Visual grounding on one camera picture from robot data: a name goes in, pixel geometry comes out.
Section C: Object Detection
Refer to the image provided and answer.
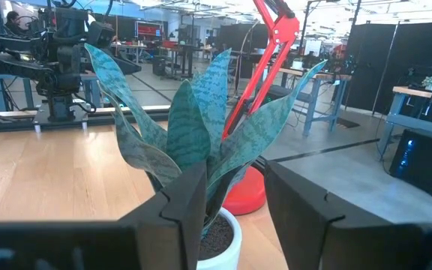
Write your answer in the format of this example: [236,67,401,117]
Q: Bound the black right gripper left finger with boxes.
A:
[119,160,209,270]

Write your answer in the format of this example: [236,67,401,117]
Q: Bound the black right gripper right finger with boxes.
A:
[264,160,352,270]

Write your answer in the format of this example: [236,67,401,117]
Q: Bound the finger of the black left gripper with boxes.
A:
[112,55,143,76]

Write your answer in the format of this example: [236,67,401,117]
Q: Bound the snake plant in white pot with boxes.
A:
[83,43,329,270]

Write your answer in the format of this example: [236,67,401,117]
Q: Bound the person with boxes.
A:
[2,10,34,38]

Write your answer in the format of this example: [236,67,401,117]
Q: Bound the computer tower with blue lights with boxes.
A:
[387,128,432,200]

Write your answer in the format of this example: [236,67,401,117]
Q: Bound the wooden-top grey workbench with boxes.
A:
[376,85,432,161]
[275,66,353,138]

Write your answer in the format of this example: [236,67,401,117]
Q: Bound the red desk lamp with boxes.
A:
[221,0,302,217]

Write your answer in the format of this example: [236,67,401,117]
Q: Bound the black partition panels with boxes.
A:
[344,20,432,117]

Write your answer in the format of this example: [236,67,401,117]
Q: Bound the red wall display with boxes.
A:
[134,20,165,39]

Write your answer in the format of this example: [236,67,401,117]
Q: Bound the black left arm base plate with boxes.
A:
[31,100,90,128]

